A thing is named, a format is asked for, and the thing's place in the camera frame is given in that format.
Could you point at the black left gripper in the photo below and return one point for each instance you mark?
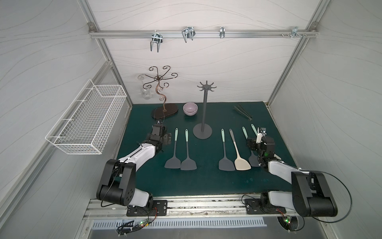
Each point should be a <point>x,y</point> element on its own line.
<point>165,137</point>

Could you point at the aluminium rail with hooks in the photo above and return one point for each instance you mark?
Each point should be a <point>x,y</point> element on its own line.
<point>155,38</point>

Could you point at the grey utensil rack stand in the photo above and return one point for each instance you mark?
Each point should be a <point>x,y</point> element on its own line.
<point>203,130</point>

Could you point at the grey slotted turner mint handle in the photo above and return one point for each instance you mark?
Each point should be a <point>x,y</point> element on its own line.
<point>252,158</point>

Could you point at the grey spatula mint handle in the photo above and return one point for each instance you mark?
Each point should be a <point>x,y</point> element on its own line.
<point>225,164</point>

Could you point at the black tongs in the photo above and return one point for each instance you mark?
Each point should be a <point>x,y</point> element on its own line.
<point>240,109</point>

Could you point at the grey utensil mint handle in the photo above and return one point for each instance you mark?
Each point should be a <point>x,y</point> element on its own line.
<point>188,164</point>

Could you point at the glass on mug tree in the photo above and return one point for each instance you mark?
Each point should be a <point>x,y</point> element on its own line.
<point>145,91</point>

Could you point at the beige spatula grey handle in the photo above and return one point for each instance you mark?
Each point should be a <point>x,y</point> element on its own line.
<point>239,163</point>

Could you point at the white wire basket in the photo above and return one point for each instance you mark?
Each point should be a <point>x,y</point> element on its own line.
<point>86,124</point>

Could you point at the copper spiral mug tree stand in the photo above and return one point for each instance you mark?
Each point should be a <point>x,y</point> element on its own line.
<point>165,110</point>

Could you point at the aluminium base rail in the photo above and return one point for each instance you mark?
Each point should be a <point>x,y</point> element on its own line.
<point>197,206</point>

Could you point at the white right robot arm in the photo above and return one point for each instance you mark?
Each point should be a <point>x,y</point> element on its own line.
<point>310,195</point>

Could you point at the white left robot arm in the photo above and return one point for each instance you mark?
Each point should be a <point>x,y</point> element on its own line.
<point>118,181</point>

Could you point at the lilac ceramic bowl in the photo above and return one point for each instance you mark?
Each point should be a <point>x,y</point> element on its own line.
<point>190,109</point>

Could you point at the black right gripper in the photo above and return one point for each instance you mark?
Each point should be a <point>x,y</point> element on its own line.
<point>251,143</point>

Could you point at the beige spoon mint handle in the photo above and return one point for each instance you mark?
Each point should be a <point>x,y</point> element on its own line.
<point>254,129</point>

